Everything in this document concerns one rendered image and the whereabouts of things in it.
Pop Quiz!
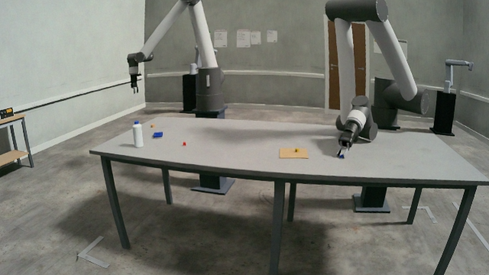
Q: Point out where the tan mat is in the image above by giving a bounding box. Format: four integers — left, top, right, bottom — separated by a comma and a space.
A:
280, 148, 309, 159

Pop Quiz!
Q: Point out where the white plastic bottle with blue cap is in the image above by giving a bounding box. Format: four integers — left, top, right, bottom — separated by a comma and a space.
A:
132, 121, 144, 147

